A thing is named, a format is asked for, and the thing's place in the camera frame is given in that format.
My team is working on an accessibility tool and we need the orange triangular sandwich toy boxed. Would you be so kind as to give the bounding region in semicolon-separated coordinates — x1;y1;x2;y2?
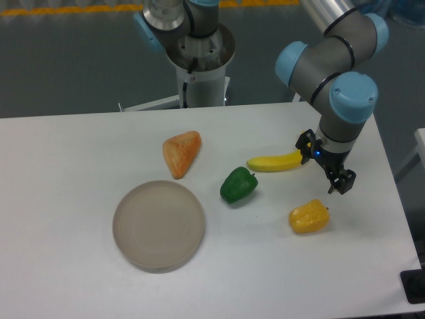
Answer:
162;131;202;179

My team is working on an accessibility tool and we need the black device at table edge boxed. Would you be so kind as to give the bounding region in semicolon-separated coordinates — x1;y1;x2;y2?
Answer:
400;268;424;304

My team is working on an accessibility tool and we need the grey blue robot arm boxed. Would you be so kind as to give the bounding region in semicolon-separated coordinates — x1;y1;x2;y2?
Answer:
133;1;388;194

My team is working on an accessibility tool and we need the white object at right edge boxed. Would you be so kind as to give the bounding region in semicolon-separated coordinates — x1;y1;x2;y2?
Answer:
393;128;424;183

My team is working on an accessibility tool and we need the black cable on pedestal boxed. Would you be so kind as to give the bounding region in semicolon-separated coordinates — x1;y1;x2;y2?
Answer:
181;56;199;109

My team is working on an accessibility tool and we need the round beige plate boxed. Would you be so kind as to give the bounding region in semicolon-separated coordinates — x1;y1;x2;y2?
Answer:
112;181;205;273

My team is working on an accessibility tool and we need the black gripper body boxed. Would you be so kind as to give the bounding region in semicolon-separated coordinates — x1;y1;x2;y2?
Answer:
311;136;351;175

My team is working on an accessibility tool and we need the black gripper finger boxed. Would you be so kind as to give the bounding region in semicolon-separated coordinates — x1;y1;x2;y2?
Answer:
327;168;357;195
296;129;315;165

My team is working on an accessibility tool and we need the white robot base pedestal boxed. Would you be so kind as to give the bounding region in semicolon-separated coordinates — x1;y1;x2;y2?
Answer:
123;23;235;112

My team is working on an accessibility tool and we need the green bell pepper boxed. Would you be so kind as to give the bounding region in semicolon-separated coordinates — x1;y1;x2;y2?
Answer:
220;167;258;204

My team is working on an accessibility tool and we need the yellow bell pepper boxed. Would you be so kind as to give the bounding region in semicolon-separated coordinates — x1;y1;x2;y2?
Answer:
288;199;330;234

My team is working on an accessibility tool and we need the yellow banana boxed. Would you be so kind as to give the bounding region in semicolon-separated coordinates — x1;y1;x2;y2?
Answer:
246;150;302;173

